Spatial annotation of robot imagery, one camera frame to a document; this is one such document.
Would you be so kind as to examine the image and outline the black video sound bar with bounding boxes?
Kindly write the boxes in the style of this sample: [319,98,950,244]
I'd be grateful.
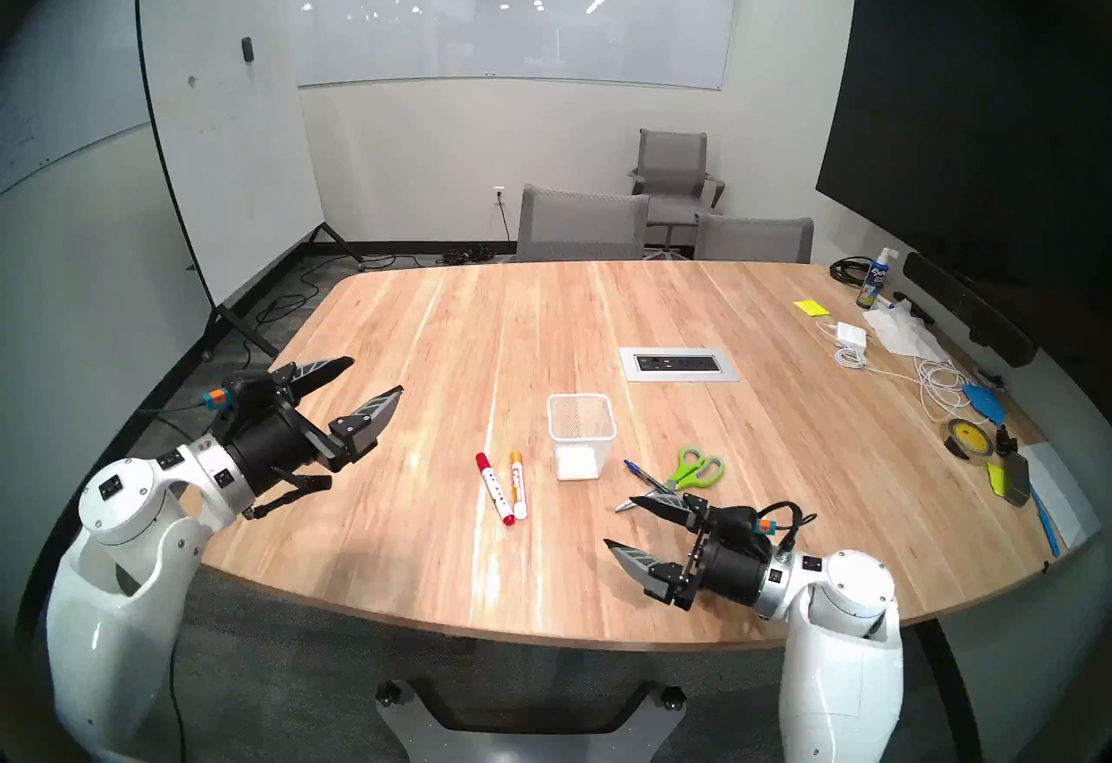
[902,251,1039,368]

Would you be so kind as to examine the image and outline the yellow tape measure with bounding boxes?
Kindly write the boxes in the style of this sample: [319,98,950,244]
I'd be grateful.
[988,451,1032,508]

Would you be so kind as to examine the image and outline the yellow black tape roll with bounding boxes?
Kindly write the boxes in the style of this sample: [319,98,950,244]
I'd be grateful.
[944,417,997,465]

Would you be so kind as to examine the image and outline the white paper sheet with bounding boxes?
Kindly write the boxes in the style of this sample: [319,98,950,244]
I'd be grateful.
[1016,441,1100,549]

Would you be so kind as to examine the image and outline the grey table power outlet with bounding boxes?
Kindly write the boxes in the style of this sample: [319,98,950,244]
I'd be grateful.
[619,347,741,384]

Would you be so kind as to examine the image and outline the white coiled cable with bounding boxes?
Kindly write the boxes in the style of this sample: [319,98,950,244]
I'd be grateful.
[834,327,991,425]

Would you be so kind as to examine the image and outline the black right camera cable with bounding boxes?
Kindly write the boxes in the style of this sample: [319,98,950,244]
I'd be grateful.
[756,501,817,554]

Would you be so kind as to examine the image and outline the wide grey mesh chair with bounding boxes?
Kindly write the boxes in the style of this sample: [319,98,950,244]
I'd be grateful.
[516,184,651,263]

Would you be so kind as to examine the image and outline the large black wall screen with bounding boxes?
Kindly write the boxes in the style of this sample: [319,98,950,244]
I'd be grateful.
[815,0,1112,336]

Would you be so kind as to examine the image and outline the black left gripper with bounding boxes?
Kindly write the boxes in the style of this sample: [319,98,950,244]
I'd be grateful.
[226,355,406,501]

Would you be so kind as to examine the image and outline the grey armrest office chair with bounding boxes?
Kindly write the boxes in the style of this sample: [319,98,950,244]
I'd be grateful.
[627,129,726,254]

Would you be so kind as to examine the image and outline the whiteboard cleaner spray bottle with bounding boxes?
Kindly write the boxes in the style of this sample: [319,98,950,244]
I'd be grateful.
[856,247,900,310]

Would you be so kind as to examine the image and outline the blue ballpoint pen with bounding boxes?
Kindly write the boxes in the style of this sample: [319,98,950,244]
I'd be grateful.
[623,459,678,501]

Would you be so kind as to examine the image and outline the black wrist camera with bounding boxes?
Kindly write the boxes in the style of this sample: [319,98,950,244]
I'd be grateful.
[202,375,283,428]
[708,503,778,545]

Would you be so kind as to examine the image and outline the red cap dotted marker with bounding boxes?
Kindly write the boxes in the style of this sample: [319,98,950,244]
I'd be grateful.
[474,452,516,527]

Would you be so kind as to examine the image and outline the black left gripper cable loop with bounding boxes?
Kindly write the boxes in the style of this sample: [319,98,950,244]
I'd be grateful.
[243,466,333,521]

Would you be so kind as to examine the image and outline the written wall whiteboard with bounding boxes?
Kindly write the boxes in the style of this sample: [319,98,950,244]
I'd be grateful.
[0,0,253,197]

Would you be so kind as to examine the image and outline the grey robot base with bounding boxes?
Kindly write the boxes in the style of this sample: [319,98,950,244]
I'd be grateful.
[375,677,687,763]

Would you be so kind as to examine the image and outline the white mesh pen holder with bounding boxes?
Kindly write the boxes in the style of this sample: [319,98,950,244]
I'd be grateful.
[547,393,618,482]

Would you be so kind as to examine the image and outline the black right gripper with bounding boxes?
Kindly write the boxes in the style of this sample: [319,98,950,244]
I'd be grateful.
[604,494,776,611]

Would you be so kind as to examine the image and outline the blue marker pen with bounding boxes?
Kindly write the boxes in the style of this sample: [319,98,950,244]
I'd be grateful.
[1029,485,1062,559]

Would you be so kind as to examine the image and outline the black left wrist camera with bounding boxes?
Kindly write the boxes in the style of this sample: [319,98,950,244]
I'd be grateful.
[202,375,283,428]

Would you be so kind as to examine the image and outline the blue flat object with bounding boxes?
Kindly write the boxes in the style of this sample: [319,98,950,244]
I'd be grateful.
[962,384,1009,426]

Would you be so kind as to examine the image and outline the green handled scissors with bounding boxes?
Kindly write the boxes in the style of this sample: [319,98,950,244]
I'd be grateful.
[614,446,725,513]

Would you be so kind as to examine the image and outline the low grey mesh chair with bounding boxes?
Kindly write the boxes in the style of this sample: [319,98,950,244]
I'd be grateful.
[693,214,815,264]

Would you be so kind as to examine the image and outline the rolling whiteboard on stand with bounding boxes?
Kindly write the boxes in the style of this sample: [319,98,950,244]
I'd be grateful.
[135,0,366,362]

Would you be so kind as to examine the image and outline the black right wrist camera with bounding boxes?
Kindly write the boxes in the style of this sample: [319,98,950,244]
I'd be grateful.
[708,503,778,545]

